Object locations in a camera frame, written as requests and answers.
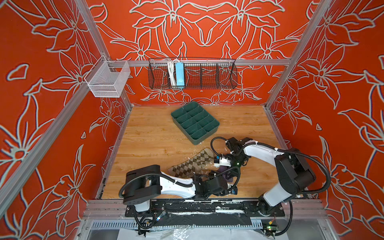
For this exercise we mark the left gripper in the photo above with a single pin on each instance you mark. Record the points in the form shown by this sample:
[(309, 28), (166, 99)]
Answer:
[(211, 174)]

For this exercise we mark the purple sock with yellow cuff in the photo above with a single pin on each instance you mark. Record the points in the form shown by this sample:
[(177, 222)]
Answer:
[(228, 173)]

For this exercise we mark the brown argyle sock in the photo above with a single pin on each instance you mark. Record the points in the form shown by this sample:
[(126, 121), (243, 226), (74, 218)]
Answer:
[(201, 163)]

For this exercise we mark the green divided tray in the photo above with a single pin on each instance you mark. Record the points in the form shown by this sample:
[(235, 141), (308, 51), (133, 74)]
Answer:
[(196, 123)]

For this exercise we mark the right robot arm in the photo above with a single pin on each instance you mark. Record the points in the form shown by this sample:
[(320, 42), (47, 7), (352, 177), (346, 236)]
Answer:
[(294, 172)]

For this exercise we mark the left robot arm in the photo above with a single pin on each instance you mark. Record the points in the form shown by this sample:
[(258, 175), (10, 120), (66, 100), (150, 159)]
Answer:
[(143, 185)]

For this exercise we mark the light blue box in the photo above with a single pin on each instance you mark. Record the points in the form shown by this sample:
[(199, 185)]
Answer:
[(180, 76)]

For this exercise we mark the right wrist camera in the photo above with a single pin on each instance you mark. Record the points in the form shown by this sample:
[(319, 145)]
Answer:
[(222, 161)]

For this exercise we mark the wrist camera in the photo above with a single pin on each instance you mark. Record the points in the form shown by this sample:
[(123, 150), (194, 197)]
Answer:
[(222, 161), (233, 191)]

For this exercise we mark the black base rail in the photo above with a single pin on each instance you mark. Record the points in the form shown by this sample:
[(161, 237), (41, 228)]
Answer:
[(247, 207)]

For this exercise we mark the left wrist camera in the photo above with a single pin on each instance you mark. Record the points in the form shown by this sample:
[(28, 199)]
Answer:
[(233, 191)]

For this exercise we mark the black wire wall basket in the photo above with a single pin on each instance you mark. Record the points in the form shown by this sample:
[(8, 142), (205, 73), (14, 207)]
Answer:
[(200, 73)]

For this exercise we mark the clear plastic wall bin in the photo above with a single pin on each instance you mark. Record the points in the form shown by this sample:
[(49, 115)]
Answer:
[(104, 81)]

